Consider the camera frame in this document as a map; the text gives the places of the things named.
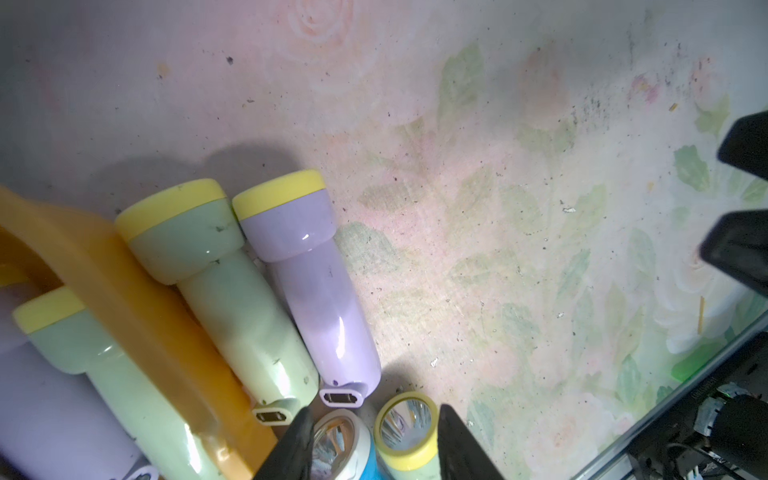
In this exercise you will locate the yellow plastic storage tray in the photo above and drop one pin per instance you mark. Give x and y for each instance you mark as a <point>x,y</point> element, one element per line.
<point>58,245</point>

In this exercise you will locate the purple flashlight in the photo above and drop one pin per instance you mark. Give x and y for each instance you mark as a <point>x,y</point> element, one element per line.
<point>290,224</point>
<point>54,425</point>

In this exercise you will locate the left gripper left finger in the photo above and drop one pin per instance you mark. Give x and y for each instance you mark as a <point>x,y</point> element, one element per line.
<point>291,459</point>

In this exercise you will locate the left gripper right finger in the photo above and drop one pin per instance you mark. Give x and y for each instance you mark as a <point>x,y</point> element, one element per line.
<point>460,455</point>

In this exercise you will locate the blue flashlight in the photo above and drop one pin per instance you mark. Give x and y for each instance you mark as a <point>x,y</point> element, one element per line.
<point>343,449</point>

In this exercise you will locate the green flashlight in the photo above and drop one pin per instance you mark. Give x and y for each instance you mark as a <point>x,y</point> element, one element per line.
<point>71,339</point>
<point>188,236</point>
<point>405,436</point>

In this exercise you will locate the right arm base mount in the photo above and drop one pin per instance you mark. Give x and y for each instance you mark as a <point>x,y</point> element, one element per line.
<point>716,431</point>

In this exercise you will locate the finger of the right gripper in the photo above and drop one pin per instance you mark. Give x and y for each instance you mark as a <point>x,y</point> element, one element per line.
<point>737,246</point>
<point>745,145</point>

